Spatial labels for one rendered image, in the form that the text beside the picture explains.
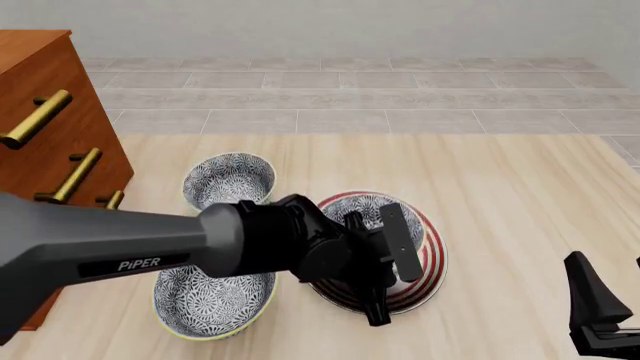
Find black patterned bowl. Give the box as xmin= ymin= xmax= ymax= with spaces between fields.
xmin=181 ymin=150 xmax=279 ymax=216
xmin=151 ymin=261 xmax=279 ymax=342
xmin=321 ymin=192 xmax=427 ymax=257

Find brass drawer handle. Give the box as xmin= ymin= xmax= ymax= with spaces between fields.
xmin=33 ymin=146 xmax=104 ymax=205
xmin=94 ymin=189 xmax=126 ymax=211
xmin=0 ymin=88 xmax=74 ymax=151

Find wooden cabinet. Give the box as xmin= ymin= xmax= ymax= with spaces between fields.
xmin=0 ymin=29 xmax=136 ymax=332

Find white plate with red rings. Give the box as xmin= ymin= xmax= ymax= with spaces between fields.
xmin=306 ymin=189 xmax=450 ymax=317

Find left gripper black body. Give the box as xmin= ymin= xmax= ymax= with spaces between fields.
xmin=348 ymin=228 xmax=397 ymax=290

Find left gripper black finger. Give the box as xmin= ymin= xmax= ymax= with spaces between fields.
xmin=362 ymin=284 xmax=392 ymax=327
xmin=344 ymin=210 xmax=369 ymax=232

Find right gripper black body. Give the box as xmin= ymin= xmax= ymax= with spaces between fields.
xmin=569 ymin=325 xmax=640 ymax=357

